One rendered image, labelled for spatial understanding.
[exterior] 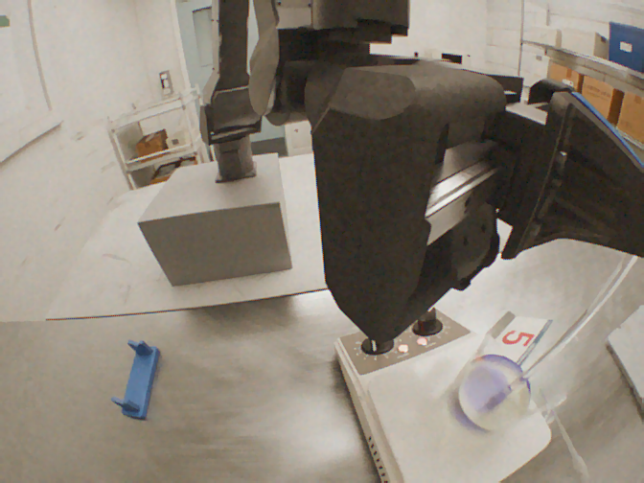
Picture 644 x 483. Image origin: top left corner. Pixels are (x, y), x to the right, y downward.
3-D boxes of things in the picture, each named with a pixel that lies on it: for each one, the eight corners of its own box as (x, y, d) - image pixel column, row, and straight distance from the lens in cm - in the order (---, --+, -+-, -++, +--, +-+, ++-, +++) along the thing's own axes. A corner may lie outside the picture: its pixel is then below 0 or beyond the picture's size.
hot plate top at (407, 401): (362, 382, 23) (363, 379, 22) (484, 333, 27) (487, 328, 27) (418, 523, 22) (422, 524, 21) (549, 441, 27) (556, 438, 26)
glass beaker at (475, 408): (454, 458, 22) (516, 434, 14) (426, 384, 23) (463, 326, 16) (529, 420, 25) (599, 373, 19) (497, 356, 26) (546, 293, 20)
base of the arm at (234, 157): (219, 168, 50) (213, 135, 48) (256, 162, 49) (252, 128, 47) (214, 184, 43) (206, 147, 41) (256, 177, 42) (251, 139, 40)
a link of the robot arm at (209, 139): (201, 142, 46) (195, 103, 45) (252, 128, 49) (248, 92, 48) (212, 149, 40) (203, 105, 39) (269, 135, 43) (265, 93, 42)
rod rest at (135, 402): (141, 349, 42) (126, 334, 40) (160, 349, 40) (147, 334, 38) (125, 416, 39) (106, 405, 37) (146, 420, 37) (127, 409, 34)
